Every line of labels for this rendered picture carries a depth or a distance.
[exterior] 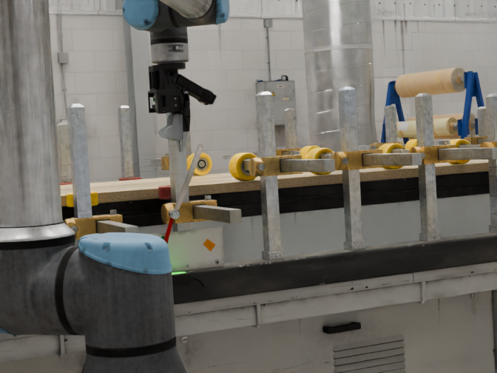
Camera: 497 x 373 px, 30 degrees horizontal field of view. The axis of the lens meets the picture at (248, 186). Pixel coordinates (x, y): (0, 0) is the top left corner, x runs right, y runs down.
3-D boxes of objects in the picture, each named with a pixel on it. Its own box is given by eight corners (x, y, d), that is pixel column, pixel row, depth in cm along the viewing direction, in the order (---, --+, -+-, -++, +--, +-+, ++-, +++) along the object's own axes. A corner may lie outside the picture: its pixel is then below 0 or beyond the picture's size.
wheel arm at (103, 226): (140, 243, 203) (138, 223, 202) (125, 245, 201) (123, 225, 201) (89, 230, 242) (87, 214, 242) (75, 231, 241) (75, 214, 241)
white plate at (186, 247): (225, 266, 236) (222, 226, 236) (126, 277, 225) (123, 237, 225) (223, 266, 237) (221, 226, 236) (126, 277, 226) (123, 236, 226)
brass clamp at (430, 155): (458, 161, 265) (458, 143, 265) (419, 164, 260) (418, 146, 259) (445, 161, 271) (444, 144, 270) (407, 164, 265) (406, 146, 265)
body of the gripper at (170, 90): (149, 115, 225) (145, 66, 225) (181, 114, 229) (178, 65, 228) (159, 114, 219) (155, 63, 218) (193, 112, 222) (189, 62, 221)
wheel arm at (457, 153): (502, 159, 243) (501, 145, 243) (491, 160, 242) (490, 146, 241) (396, 159, 289) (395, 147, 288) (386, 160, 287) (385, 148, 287)
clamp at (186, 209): (218, 219, 235) (217, 200, 235) (168, 224, 230) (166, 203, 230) (209, 218, 240) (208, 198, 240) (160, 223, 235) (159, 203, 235)
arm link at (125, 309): (154, 349, 146) (148, 238, 145) (58, 348, 151) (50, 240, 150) (189, 328, 160) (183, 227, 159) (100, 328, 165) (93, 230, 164)
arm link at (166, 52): (180, 46, 229) (194, 41, 220) (181, 66, 229) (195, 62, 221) (146, 46, 226) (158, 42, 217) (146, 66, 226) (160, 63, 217)
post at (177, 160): (193, 269, 234) (181, 78, 231) (180, 271, 232) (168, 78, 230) (188, 268, 237) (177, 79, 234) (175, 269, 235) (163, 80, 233)
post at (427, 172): (439, 260, 265) (431, 92, 262) (429, 262, 263) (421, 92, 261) (432, 260, 268) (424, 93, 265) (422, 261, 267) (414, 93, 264)
